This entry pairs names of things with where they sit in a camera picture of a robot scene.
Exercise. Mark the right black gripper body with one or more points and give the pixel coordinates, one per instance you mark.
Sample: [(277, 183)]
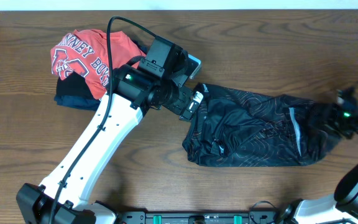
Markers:
[(348, 122)]

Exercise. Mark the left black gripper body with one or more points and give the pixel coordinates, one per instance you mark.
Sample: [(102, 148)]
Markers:
[(187, 104)]

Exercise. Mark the black orange-lined jersey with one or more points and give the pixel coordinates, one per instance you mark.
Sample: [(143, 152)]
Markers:
[(236, 128)]

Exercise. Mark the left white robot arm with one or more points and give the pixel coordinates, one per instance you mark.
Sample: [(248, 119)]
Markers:
[(63, 196)]

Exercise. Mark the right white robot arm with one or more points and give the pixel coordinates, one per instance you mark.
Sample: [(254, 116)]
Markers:
[(342, 205)]

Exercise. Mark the black folded shirt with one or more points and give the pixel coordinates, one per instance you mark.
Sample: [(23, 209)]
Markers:
[(73, 85)]

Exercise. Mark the orange printed t-shirt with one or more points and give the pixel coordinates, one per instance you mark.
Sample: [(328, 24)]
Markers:
[(122, 47)]

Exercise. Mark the navy folded shirt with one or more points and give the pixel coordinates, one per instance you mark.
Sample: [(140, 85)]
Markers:
[(73, 102)]

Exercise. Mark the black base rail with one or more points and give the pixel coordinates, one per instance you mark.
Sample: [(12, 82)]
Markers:
[(253, 217)]

